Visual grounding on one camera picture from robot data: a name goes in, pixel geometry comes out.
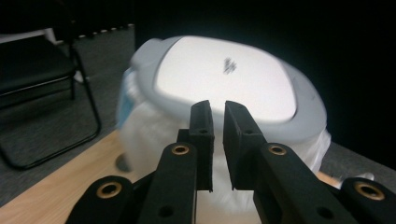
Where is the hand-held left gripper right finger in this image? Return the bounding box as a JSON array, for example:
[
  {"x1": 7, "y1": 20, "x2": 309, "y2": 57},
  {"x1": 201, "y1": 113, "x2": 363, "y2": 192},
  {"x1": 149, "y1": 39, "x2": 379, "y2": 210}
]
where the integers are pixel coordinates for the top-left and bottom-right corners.
[{"x1": 222, "y1": 100, "x2": 359, "y2": 224}]

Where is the white plastic bag liner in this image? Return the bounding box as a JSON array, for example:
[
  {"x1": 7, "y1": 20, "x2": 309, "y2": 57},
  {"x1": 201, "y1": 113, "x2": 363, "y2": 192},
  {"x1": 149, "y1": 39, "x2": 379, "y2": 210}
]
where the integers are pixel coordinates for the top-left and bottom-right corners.
[{"x1": 115, "y1": 68, "x2": 332, "y2": 224}]

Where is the black folding chair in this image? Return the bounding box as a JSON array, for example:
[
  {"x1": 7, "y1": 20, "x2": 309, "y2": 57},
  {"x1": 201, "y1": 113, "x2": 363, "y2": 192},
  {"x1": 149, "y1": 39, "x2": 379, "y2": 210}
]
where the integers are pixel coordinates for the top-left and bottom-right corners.
[{"x1": 0, "y1": 18, "x2": 103, "y2": 171}]

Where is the row of white floor markers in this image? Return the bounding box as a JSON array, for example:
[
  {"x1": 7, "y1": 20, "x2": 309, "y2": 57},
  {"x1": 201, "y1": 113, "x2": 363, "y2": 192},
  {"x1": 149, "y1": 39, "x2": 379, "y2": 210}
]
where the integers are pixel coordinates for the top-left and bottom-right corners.
[{"x1": 78, "y1": 22, "x2": 135, "y2": 39}]

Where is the white plastic-wrapped rice cooker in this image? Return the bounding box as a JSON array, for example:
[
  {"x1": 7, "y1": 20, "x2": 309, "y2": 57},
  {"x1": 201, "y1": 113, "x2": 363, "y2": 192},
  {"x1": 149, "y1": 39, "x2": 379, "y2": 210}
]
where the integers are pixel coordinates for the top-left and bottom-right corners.
[{"x1": 115, "y1": 35, "x2": 332, "y2": 224}]

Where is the white desk frame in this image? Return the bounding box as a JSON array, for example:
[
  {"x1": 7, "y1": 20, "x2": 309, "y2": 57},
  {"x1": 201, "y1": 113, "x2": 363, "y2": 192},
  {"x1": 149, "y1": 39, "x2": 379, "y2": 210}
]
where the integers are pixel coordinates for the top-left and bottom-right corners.
[{"x1": 0, "y1": 27, "x2": 59, "y2": 45}]

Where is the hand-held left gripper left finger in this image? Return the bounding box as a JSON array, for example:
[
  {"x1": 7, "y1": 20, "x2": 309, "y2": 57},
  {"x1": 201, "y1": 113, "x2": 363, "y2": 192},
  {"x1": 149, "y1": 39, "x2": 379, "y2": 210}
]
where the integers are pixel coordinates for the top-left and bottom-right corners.
[{"x1": 136, "y1": 99, "x2": 216, "y2": 224}]

